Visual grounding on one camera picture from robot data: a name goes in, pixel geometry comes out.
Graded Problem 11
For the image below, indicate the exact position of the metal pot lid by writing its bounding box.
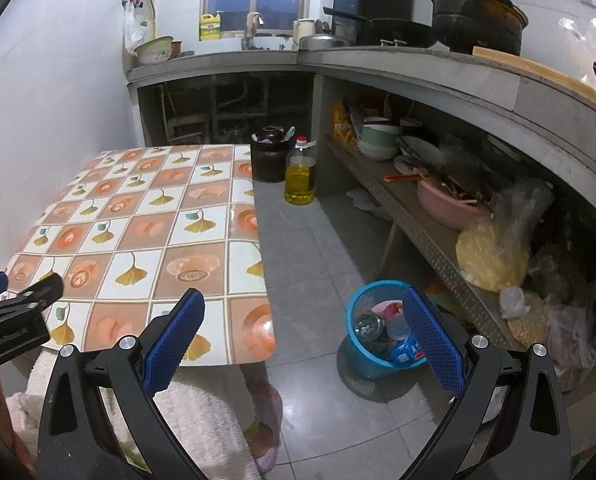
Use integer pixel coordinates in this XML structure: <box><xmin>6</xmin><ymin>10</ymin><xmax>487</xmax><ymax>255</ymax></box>
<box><xmin>298</xmin><ymin>32</ymin><xmax>351</xmax><ymax>51</ymax></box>

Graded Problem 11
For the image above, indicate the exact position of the pale enamel basin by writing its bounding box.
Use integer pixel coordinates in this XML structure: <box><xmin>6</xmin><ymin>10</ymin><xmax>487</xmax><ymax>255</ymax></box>
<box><xmin>134</xmin><ymin>36</ymin><xmax>175</xmax><ymax>65</ymax></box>

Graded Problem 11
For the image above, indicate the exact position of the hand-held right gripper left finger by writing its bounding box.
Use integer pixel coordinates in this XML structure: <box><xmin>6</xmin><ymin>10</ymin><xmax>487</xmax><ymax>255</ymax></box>
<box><xmin>37</xmin><ymin>287</ymin><xmax>206</xmax><ymax>480</ymax></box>

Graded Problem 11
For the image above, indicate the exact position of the blue plastic mesh basket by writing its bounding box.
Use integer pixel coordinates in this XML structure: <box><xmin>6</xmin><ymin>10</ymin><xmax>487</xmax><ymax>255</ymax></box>
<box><xmin>345</xmin><ymin>280</ymin><xmax>441</xmax><ymax>381</ymax></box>

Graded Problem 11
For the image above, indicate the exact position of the yellow detergent bottle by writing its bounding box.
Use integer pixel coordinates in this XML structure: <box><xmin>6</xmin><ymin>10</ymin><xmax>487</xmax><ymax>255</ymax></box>
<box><xmin>199</xmin><ymin>11</ymin><xmax>224</xmax><ymax>42</ymax></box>

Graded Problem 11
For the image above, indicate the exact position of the wooden cutting board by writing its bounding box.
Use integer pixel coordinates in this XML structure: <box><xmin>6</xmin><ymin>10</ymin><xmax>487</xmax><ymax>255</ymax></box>
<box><xmin>472</xmin><ymin>46</ymin><xmax>596</xmax><ymax>111</ymax></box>

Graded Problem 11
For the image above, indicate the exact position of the large black pot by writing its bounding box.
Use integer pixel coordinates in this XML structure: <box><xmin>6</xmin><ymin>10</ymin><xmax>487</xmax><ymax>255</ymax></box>
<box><xmin>429</xmin><ymin>0</ymin><xmax>529</xmax><ymax>56</ymax></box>

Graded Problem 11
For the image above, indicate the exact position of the dark ceramic jar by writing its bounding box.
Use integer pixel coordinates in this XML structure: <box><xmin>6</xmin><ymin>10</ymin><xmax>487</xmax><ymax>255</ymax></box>
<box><xmin>250</xmin><ymin>126</ymin><xmax>286</xmax><ymax>183</ymax></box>

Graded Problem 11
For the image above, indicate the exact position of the table with patterned tablecloth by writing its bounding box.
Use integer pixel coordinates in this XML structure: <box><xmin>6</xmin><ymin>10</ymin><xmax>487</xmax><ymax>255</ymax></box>
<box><xmin>8</xmin><ymin>144</ymin><xmax>278</xmax><ymax>366</ymax></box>

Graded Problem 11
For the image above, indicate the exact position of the blue snack packet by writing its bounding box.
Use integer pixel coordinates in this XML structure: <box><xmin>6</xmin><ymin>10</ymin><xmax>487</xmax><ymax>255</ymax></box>
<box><xmin>388</xmin><ymin>335</ymin><xmax>429</xmax><ymax>363</ymax></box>

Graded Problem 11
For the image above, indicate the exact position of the yellow snack packet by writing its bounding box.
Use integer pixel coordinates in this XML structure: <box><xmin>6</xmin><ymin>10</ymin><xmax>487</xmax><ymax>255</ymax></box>
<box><xmin>332</xmin><ymin>101</ymin><xmax>359</xmax><ymax>148</ymax></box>

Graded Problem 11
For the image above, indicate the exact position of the white rag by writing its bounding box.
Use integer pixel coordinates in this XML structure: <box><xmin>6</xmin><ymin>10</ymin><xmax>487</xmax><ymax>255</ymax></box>
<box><xmin>347</xmin><ymin>189</ymin><xmax>394</xmax><ymax>218</ymax></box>

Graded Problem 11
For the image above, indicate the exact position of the white fluffy cloth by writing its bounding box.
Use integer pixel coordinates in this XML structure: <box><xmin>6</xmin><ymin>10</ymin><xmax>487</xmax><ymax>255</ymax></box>
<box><xmin>5</xmin><ymin>345</ymin><xmax>261</xmax><ymax>480</ymax></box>

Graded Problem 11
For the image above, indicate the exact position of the grey concrete kitchen counter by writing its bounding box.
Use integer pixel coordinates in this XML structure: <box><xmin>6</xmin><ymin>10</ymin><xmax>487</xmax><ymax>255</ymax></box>
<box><xmin>126</xmin><ymin>45</ymin><xmax>596</xmax><ymax>221</ymax></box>

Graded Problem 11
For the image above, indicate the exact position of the small white plastic bag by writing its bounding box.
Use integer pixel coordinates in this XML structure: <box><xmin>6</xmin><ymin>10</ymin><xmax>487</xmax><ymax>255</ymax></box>
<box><xmin>499</xmin><ymin>286</ymin><xmax>529</xmax><ymax>320</ymax></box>

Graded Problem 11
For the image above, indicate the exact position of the cooking oil bottle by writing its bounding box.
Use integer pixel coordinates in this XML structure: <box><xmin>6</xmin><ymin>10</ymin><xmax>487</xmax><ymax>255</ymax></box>
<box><xmin>284</xmin><ymin>135</ymin><xmax>318</xmax><ymax>207</ymax></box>

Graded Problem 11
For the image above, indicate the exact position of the pinkish clear plastic bag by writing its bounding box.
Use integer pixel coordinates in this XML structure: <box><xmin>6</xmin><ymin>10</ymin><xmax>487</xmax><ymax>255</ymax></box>
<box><xmin>543</xmin><ymin>295</ymin><xmax>596</xmax><ymax>391</ymax></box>

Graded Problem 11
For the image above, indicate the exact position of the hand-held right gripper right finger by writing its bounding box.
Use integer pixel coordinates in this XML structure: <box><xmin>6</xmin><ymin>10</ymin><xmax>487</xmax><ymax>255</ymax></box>
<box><xmin>402</xmin><ymin>287</ymin><xmax>571</xmax><ymax>480</ymax></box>

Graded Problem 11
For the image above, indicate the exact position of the clear bag of yellow grain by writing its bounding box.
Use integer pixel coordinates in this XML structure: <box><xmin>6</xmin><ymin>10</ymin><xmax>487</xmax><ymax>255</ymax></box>
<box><xmin>455</xmin><ymin>180</ymin><xmax>554</xmax><ymax>292</ymax></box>

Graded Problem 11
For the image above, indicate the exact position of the hanging clear plastic bag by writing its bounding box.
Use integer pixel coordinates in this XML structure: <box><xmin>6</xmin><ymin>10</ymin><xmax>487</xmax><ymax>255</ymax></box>
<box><xmin>123</xmin><ymin>0</ymin><xmax>146</xmax><ymax>53</ymax></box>

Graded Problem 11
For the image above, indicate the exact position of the white plate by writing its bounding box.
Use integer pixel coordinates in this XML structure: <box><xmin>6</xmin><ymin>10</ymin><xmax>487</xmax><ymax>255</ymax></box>
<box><xmin>394</xmin><ymin>136</ymin><xmax>444</xmax><ymax>173</ymax></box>

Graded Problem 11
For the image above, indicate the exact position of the white bowl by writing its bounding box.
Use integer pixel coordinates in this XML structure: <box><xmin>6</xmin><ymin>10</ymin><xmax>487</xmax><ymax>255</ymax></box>
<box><xmin>357</xmin><ymin>140</ymin><xmax>399</xmax><ymax>162</ymax></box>

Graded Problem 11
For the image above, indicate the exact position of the pale green bowl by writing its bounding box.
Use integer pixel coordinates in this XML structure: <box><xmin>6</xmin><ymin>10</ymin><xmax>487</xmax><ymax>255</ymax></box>
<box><xmin>360</xmin><ymin>124</ymin><xmax>403</xmax><ymax>147</ymax></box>

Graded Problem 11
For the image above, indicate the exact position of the white lidded jar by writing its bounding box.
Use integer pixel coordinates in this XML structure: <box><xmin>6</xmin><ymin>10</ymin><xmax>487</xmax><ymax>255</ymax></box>
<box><xmin>293</xmin><ymin>18</ymin><xmax>318</xmax><ymax>43</ymax></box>

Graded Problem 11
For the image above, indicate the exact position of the pink plastic basin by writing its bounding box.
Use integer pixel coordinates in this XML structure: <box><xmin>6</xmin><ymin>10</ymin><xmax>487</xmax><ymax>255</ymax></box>
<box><xmin>417</xmin><ymin>178</ymin><xmax>489</xmax><ymax>229</ymax></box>

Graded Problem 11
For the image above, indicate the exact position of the clear bag of beans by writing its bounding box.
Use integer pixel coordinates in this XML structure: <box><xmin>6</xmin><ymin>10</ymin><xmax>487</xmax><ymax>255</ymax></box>
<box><xmin>507</xmin><ymin>292</ymin><xmax>554</xmax><ymax>348</ymax></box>

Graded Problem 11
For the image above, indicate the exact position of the black wok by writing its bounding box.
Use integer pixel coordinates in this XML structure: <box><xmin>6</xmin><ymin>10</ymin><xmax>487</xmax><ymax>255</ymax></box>
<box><xmin>323</xmin><ymin>6</ymin><xmax>438</xmax><ymax>50</ymax></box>

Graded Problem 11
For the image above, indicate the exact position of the purple slipper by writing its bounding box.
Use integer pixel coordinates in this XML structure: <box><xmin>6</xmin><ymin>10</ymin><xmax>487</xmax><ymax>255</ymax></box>
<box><xmin>248</xmin><ymin>370</ymin><xmax>284</xmax><ymax>473</ymax></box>

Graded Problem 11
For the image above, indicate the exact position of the metal faucet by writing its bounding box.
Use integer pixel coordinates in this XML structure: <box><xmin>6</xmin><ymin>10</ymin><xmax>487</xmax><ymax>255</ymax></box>
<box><xmin>241</xmin><ymin>11</ymin><xmax>266</xmax><ymax>51</ymax></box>

